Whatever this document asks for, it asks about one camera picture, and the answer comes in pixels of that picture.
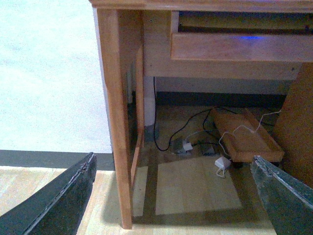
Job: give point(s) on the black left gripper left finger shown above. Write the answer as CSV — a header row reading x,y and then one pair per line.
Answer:
x,y
57,208

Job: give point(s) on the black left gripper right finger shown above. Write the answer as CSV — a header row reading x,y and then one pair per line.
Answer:
x,y
288,201

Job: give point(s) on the wooden pull-out keyboard tray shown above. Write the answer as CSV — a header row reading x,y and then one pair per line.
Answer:
x,y
241,36

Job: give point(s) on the white power adapter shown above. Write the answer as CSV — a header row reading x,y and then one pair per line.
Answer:
x,y
222,163

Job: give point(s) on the wooden footrest tray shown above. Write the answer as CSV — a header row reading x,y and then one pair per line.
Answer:
x,y
242,137

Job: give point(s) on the grey power strip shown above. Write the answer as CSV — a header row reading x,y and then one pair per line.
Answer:
x,y
181,147

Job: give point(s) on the wooden desk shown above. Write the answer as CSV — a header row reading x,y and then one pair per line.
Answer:
x,y
138,32

